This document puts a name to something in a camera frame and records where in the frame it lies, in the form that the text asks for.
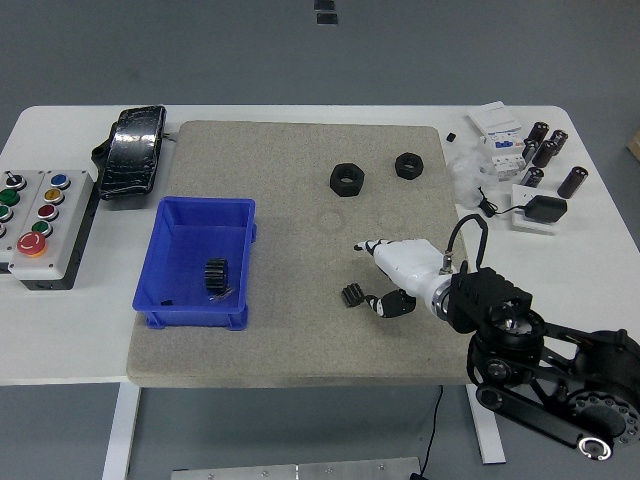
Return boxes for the black adapter cord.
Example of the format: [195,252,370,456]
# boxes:
[474,185,526,218]

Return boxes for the black power adapter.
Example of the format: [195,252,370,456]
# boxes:
[522,195,569,225]

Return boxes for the grey emergency-stop button box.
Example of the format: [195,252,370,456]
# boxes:
[7,169,96,281]

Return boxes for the black wrapped device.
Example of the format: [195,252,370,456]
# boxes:
[90,104,168,201]

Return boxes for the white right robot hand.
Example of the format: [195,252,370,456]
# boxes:
[352,238,452,320]

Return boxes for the small black hex nut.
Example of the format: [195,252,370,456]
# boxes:
[394,152,427,180]

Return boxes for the white table leg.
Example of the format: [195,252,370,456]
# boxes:
[101,384,144,480]
[467,387,507,465]

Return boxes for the grey selector-switch button box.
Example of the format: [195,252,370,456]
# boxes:
[0,169,47,264]

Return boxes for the black floor cable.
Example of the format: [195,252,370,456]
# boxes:
[410,384,445,480]

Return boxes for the large black gear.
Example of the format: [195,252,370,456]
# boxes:
[203,257,230,296]

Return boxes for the silver metal plate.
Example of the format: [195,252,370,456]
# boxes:
[171,457,421,480]

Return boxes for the grey-brown felt mat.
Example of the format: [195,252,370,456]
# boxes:
[124,119,484,389]

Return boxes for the white cardboard package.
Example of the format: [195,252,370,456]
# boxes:
[467,101,524,144]

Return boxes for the crumpled clear plastic bag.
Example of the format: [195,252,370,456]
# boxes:
[446,144,496,209]

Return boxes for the white circuit breaker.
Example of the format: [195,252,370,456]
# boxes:
[478,134,531,184]

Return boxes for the large black hex nut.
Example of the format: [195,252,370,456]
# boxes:
[329,162,366,198]

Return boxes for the black button box base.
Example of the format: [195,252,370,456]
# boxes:
[0,187,101,291]

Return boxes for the blue plastic box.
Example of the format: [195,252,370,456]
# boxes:
[130,196,259,332]

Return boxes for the small black gear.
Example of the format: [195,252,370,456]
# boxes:
[341,282,364,309]

